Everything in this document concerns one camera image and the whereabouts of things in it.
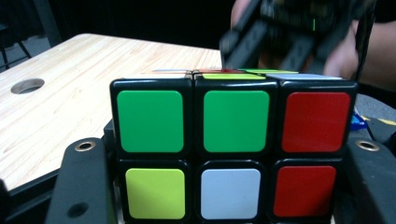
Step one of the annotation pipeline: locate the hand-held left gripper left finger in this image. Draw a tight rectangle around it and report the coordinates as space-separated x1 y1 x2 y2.
45 119 118 224

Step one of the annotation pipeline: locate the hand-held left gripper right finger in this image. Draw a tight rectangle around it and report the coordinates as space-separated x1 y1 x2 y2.
342 136 396 224

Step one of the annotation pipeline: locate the multicoloured puzzle cube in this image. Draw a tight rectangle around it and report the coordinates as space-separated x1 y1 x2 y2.
109 68 360 224

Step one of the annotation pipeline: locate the black yellow-striped stand base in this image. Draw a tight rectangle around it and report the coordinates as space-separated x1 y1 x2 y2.
358 115 396 144

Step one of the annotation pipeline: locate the small blue object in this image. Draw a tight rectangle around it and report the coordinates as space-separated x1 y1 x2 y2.
350 112 369 131

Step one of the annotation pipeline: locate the black chair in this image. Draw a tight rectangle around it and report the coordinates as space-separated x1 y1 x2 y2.
0 22 33 70

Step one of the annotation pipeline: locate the dark metal stand pole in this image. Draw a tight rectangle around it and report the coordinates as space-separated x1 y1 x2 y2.
32 0 64 49

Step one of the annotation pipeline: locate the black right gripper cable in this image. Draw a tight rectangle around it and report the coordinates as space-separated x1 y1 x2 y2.
354 0 376 82

